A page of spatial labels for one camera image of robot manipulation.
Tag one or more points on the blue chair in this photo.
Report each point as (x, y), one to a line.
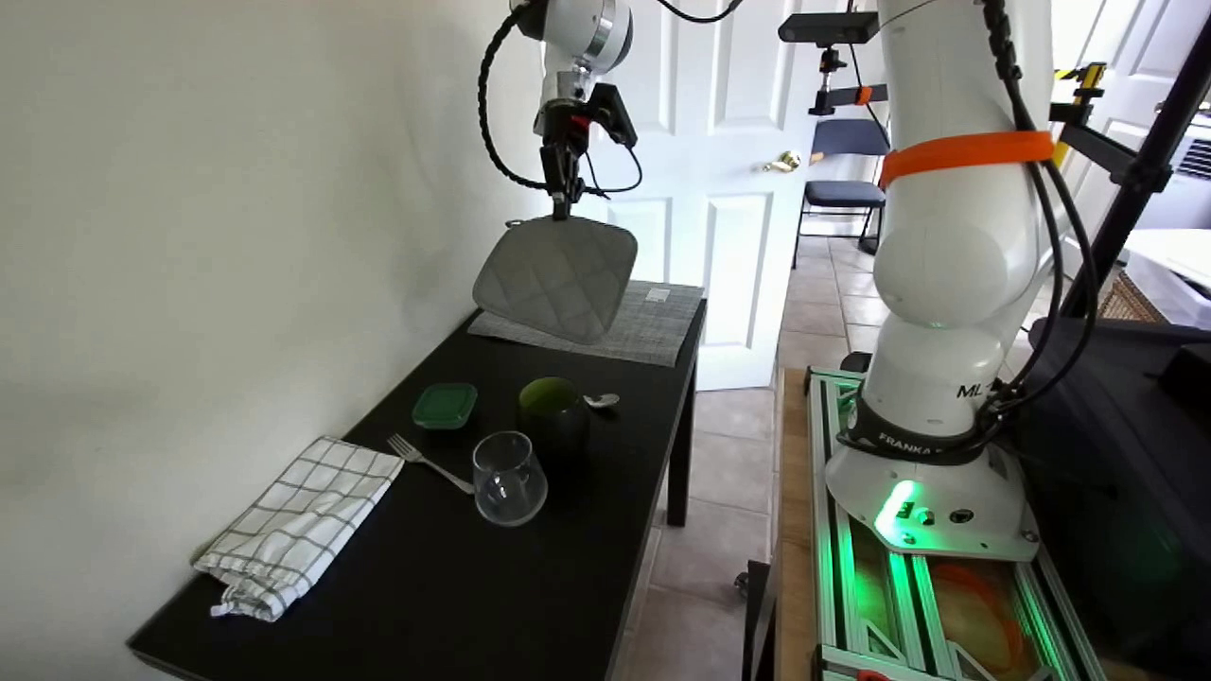
(841, 191)

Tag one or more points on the black camera on stand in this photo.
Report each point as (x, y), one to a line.
(826, 25)

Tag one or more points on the wooden robot platform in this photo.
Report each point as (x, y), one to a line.
(791, 544)

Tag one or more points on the clear glass cup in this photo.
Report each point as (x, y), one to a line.
(507, 477)

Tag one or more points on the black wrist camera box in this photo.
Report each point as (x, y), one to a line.
(613, 115)

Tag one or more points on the small green lid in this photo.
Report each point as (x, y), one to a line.
(445, 406)

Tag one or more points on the silver metal spoon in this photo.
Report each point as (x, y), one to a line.
(604, 404)

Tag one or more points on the large grey woven placemat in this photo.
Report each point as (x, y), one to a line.
(655, 328)

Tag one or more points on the black table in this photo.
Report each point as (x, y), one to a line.
(440, 593)

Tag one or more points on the black equipment cabinet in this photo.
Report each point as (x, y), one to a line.
(1123, 477)

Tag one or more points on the aluminium base frame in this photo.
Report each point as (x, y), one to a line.
(957, 607)

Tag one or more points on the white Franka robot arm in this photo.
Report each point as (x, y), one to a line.
(946, 250)

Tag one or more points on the white panelled door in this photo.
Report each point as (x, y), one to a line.
(721, 191)

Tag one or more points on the black tripod pole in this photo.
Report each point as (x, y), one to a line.
(1136, 177)

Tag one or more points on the silver metal fork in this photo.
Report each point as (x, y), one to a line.
(428, 462)

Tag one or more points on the small grey quilted mat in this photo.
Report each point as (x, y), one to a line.
(552, 281)

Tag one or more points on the dark mug green inside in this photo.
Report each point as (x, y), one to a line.
(552, 419)

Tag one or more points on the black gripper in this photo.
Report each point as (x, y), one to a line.
(560, 147)

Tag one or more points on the white checked dish towel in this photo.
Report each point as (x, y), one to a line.
(298, 522)

